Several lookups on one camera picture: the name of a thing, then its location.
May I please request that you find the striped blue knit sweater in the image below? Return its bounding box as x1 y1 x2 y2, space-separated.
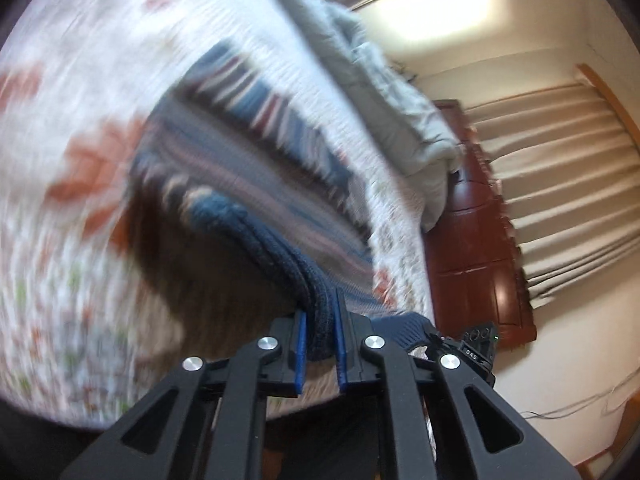
127 40 422 361

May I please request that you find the dark red wooden headboard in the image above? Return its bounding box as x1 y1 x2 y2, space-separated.
423 100 537 350

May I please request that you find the white floral quilt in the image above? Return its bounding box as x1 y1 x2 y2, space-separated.
1 0 433 428

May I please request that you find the grey-blue duvet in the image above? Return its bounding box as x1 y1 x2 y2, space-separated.
279 0 463 231

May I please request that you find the beige curtain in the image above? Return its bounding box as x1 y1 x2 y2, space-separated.
466 84 639 308

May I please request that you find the white cable on floor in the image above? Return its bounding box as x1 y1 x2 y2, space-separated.
519 374 640 421

